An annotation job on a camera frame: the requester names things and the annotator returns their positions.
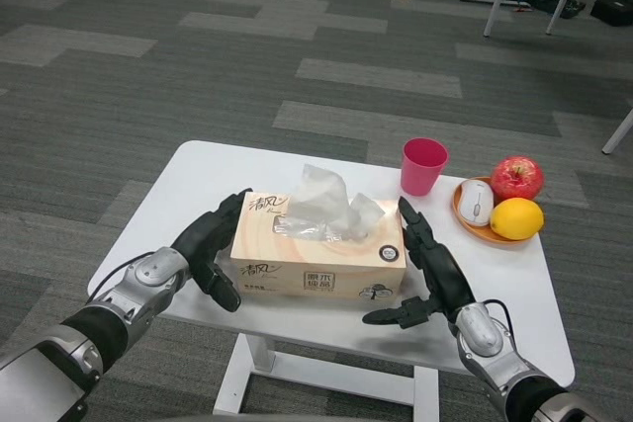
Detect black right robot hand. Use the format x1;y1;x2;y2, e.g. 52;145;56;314
361;196;479;330

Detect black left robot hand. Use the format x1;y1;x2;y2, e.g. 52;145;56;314
170;188;254;313

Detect wood-print tissue box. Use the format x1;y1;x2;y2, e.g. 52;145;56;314
227;162;407;302

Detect orange wooden plate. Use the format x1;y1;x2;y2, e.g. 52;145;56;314
450;176;538;244

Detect white computer mouse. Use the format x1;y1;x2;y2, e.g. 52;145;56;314
459;179;495;228

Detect yellow lemon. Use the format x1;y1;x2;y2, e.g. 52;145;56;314
490;197;546;240

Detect pink plastic cup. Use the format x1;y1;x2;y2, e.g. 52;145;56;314
400;137;450;198

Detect red apple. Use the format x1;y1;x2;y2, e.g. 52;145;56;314
490;155;546;203

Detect white slanted desk leg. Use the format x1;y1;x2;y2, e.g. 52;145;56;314
601;105;633;155

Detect flat black bag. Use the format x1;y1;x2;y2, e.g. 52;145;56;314
516;0;588;21

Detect boxy black bag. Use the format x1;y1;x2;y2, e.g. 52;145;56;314
590;0;633;28

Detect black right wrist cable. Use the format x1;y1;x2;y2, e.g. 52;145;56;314
482;298;513;344

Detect white table base frame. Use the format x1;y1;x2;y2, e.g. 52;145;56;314
212;332;441;422

